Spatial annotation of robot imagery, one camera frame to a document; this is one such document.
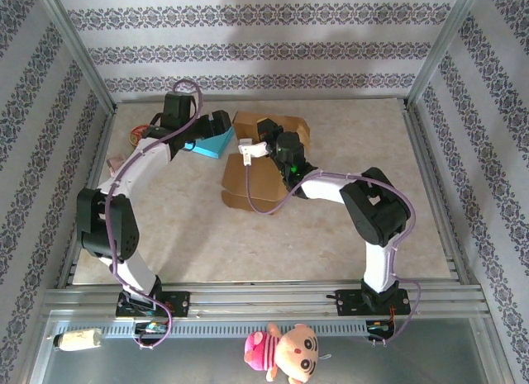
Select brown cardboard box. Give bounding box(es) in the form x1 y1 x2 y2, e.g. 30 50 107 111
221 110 311 214

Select white and blue paper box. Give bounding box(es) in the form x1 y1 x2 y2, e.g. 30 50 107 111
183 127 236 160

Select red round tin can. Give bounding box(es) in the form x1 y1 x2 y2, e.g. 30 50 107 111
130 125 150 147

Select right small circuit board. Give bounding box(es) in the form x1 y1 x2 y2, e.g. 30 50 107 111
365 320 396 340

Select small circuit board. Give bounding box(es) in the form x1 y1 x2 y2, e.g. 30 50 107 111
134 321 170 336
365 320 396 340

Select pink plush doll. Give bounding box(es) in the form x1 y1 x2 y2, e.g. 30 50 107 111
243 322 322 384

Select left small circuit board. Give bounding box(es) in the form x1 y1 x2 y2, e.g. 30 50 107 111
134 321 170 336

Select grey metal sheet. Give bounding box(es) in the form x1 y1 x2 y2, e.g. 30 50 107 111
28 311 513 384

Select beige cork-coloured bottle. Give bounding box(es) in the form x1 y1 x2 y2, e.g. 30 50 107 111
52 327 103 353

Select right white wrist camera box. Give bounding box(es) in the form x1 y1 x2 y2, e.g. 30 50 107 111
238 138 270 167

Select left aluminium side rail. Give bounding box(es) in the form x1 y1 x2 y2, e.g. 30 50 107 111
55 107 119 289

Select aluminium side rail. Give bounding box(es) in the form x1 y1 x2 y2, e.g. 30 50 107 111
403 102 480 287
55 107 119 289

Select left aluminium frame post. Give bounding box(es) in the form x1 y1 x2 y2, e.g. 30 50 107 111
35 0 119 112

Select aluminium frame post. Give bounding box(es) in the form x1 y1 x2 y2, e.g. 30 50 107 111
35 0 119 112
407 0 485 109

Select right aluminium side rail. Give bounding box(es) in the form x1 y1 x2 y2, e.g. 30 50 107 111
403 102 480 287

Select aluminium mounting rail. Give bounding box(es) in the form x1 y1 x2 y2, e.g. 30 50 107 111
41 281 487 320

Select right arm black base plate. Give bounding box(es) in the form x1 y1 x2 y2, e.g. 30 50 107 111
326 287 412 317

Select right aluminium frame post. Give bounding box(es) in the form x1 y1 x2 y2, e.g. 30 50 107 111
407 0 485 109

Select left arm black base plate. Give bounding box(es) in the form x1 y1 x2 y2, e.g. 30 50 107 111
115 291 192 318

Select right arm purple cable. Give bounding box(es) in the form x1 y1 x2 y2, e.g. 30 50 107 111
244 163 423 347

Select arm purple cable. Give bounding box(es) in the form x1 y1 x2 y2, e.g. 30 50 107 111
244 163 423 347
104 78 204 350

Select slotted grey cable duct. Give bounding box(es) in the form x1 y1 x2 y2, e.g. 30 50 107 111
98 320 398 340

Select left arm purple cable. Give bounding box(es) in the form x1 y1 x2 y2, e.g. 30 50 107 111
104 78 204 350

